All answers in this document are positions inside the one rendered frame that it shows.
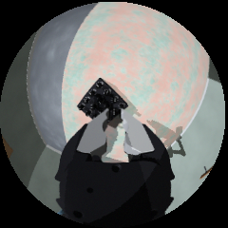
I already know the black knob box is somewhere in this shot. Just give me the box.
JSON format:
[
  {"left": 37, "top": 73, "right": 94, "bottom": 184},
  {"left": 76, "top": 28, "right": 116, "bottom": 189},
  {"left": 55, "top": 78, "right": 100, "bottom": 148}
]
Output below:
[{"left": 77, "top": 78, "right": 128, "bottom": 123}]

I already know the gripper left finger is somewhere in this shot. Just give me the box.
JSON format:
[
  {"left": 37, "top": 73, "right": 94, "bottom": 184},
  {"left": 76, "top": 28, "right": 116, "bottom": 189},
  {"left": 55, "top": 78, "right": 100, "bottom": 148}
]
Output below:
[{"left": 55, "top": 108, "right": 110, "bottom": 181}]

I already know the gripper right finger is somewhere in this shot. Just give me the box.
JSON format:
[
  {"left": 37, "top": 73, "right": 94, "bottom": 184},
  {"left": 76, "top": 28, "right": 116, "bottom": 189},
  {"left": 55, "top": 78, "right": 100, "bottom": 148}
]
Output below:
[{"left": 120, "top": 108, "right": 175, "bottom": 180}]

